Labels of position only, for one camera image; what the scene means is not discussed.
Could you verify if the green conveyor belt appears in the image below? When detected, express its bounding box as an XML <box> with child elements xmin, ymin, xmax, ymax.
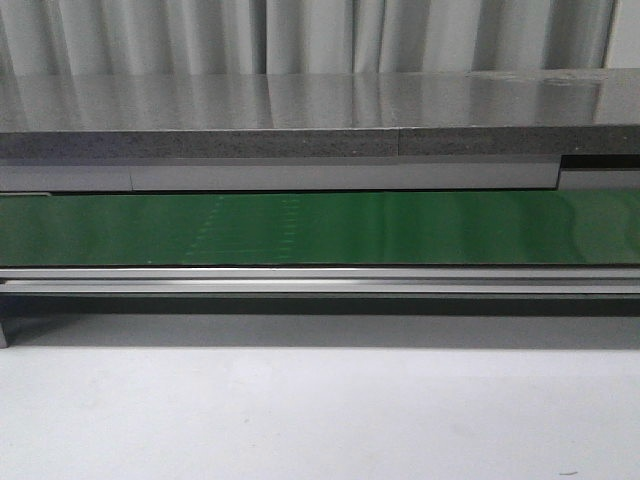
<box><xmin>1</xmin><ymin>190</ymin><xmax>639</xmax><ymax>267</ymax></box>

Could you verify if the grey rear conveyor guard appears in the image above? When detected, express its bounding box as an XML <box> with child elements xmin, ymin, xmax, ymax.
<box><xmin>1</xmin><ymin>154</ymin><xmax>639</xmax><ymax>193</ymax></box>

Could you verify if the grey stone slab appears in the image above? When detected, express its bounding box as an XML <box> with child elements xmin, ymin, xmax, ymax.
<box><xmin>1</xmin><ymin>69</ymin><xmax>639</xmax><ymax>159</ymax></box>

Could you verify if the white pleated curtain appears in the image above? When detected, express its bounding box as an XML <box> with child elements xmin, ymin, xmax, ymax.
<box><xmin>1</xmin><ymin>1</ymin><xmax>615</xmax><ymax>75</ymax></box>

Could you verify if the aluminium front conveyor rail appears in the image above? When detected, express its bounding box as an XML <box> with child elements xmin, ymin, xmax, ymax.
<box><xmin>1</xmin><ymin>266</ymin><xmax>639</xmax><ymax>296</ymax></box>

